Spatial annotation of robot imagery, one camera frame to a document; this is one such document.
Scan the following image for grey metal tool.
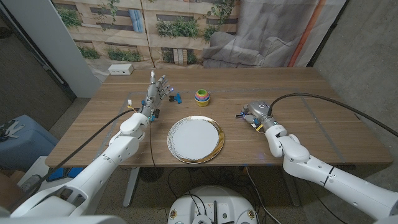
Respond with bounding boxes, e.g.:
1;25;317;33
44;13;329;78
0;119;25;142

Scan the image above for white power strip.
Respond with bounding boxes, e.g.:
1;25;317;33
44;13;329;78
108;63;134;76

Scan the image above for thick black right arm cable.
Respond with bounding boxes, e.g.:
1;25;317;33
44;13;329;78
267;93;398;138

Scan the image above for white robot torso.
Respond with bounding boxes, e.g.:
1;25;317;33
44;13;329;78
167;185;259;224

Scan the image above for printed backdrop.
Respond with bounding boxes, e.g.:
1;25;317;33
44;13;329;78
51;0;348;83

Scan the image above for black round base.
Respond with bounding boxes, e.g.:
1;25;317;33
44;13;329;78
139;167;165;184

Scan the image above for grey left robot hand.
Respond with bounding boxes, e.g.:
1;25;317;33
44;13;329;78
140;70;174;121

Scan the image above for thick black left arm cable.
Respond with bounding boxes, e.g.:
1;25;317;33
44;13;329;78
7;108;141;212

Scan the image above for grey floor cable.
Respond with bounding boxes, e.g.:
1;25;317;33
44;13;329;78
244;166;282;224

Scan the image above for stacked colourful toy cups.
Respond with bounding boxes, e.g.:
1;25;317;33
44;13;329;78
194;88;211;108

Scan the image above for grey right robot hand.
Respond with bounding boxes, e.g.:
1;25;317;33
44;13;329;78
241;100;279;133

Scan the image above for white box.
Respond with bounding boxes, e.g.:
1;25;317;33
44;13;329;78
12;155;52;195

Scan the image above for blue storage bin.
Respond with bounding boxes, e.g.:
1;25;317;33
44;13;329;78
0;114;59;172

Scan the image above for black backdrop stand pole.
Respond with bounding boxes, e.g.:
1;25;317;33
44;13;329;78
306;0;351;68

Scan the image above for white plate with gold rim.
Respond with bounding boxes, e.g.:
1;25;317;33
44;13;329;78
167;115;225;164

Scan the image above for white table leg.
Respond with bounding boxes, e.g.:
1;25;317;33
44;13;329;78
123;167;141;208

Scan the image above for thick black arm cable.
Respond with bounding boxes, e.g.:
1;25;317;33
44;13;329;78
267;93;398;138
7;108;141;212

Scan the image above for blue plastic object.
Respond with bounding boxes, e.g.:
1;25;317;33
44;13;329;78
46;167;85;183

